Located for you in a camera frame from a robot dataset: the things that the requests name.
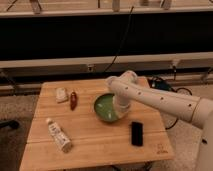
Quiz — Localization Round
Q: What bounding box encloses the black hanging cable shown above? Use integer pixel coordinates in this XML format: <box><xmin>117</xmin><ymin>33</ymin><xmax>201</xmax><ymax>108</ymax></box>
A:
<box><xmin>104</xmin><ymin>5</ymin><xmax>135</xmax><ymax>73</ymax></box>

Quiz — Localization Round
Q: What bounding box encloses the small white packet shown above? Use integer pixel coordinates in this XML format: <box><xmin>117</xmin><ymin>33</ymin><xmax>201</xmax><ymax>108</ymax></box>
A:
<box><xmin>56</xmin><ymin>88</ymin><xmax>68</xmax><ymax>103</ymax></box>

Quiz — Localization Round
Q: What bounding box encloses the wooden folding table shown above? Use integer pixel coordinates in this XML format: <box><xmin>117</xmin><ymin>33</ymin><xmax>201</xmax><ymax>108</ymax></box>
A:
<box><xmin>20</xmin><ymin>79</ymin><xmax>174</xmax><ymax>171</ymax></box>

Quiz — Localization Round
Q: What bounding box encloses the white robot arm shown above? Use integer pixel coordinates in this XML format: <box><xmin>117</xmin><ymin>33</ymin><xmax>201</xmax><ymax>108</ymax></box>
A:
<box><xmin>106</xmin><ymin>70</ymin><xmax>213</xmax><ymax>171</ymax></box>

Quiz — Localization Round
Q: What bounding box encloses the white plastic bottle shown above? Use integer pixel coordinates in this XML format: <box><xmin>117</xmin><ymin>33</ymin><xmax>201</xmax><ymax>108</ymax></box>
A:
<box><xmin>46</xmin><ymin>118</ymin><xmax>72</xmax><ymax>153</ymax></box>

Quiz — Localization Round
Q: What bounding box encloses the green ceramic bowl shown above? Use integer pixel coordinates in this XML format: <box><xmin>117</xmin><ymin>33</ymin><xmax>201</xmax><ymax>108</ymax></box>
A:
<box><xmin>94</xmin><ymin>93</ymin><xmax>118</xmax><ymax>123</ymax></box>

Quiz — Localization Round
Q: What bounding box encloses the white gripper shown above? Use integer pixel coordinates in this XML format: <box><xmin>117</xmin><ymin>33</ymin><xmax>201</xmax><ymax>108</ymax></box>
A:
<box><xmin>114</xmin><ymin>103</ymin><xmax>130</xmax><ymax>119</ymax></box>

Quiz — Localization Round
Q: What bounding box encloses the black rectangular block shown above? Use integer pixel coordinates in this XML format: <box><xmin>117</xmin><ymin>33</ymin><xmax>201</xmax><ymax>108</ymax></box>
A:
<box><xmin>131</xmin><ymin>122</ymin><xmax>143</xmax><ymax>146</ymax></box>

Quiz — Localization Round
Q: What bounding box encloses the blue black cable bundle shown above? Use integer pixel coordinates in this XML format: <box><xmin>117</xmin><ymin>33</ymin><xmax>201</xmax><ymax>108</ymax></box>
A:
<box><xmin>148</xmin><ymin>75</ymin><xmax>193</xmax><ymax>96</ymax></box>

